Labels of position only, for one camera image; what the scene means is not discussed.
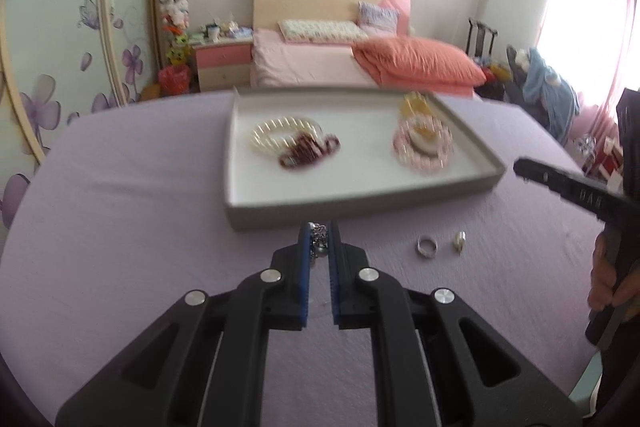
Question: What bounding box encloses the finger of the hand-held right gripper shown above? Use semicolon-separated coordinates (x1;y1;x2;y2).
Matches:
513;157;627;221

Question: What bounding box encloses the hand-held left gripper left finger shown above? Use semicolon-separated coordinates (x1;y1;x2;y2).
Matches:
55;222;313;427

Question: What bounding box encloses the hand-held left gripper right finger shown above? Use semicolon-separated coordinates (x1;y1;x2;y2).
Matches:
327;221;583;427

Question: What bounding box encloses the grey jewelry tray box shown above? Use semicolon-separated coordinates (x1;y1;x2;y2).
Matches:
224;86;508;232

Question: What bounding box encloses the dark red bead bracelet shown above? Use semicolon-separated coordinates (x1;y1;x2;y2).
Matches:
277;133;342;170

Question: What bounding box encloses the white pearl bracelet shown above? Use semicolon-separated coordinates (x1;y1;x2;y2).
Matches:
250;116;323;158

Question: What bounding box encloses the pink bead bracelet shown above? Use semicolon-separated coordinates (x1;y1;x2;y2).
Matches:
392;116;455;172

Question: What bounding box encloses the person's right hand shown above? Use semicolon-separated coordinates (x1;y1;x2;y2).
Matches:
586;227;640;314

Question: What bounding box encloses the blue fleece garment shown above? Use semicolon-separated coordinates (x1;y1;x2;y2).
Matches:
520;48;581;142

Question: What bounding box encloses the dark wooden chair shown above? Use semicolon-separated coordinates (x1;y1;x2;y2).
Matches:
467;18;500;58

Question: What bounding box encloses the orange duvet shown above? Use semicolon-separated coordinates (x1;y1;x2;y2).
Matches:
352;36;487;96

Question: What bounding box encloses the pink bed sheet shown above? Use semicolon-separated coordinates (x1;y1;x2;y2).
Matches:
249;29;381;88

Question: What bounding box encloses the pink and cream nightstand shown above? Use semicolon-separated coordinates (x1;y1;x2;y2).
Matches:
192;38;253;94

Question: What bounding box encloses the red bag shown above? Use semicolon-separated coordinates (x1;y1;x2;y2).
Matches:
159;66;193;96

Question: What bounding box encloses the floral print pillow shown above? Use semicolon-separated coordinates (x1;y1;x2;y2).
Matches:
277;18;368;44

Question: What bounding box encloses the small purple pillow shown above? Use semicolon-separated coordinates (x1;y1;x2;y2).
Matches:
357;1;401;30

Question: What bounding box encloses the yellow green plush toy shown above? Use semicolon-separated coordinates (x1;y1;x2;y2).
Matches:
167;34;193;66

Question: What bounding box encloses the plush toy display tube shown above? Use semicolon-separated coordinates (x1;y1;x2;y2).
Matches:
157;0;193;72

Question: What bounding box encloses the floral glass door wardrobe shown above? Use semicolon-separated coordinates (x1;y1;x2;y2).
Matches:
0;0;161;228

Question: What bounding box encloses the silver ring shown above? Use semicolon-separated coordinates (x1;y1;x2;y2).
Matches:
416;235;439;259

